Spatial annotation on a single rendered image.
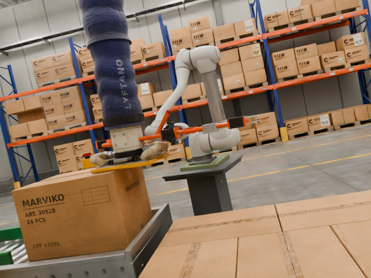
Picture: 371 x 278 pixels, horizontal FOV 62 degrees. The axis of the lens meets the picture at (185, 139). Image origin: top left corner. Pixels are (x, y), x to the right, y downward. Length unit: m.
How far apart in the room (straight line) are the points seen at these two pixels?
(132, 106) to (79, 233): 0.71
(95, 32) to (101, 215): 0.92
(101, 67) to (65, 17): 10.10
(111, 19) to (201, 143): 1.10
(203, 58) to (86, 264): 1.43
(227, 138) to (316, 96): 8.46
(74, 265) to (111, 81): 0.90
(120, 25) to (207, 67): 0.73
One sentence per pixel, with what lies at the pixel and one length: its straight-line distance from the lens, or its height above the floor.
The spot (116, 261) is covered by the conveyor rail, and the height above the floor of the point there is 0.56.
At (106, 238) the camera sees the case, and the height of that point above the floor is 0.62.
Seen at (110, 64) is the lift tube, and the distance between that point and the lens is 1.63.
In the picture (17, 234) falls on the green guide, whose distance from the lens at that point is 2.53.
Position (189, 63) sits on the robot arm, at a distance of 2.19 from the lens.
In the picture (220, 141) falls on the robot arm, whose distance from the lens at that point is 2.24.
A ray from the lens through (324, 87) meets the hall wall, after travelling 10.66.
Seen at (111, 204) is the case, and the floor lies 0.79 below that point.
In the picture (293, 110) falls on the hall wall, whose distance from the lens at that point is 10.37.
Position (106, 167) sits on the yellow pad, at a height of 0.97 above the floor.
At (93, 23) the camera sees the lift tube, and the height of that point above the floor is 1.69.
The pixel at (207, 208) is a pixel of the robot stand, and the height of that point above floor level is 0.44.
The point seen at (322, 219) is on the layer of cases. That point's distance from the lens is 1.58.
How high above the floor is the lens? 1.12
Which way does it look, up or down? 3 degrees down
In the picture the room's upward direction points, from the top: 12 degrees counter-clockwise
